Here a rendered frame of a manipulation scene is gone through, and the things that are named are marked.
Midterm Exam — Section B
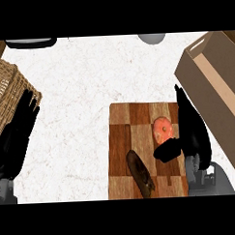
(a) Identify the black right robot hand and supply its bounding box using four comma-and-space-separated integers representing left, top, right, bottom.
150, 82, 213, 174

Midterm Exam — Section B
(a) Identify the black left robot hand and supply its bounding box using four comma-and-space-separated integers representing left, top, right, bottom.
0, 88, 44, 181

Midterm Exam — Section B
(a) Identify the brown cardboard box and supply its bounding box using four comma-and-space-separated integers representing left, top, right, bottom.
172, 30, 235, 187

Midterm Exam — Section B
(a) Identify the wooden patchwork cutting board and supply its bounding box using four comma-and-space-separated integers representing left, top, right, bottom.
103, 99, 190, 201

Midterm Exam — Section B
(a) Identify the wicker basket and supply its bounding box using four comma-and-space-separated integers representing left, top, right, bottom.
0, 52, 44, 144

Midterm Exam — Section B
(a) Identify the dark brown eggplant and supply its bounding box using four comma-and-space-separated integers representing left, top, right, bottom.
125, 148, 157, 200

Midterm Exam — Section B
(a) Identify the black rimmed grey tray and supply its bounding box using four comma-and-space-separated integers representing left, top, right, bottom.
4, 38, 58, 51

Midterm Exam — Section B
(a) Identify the grey round bowl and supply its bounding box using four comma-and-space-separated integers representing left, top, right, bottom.
137, 33, 167, 45

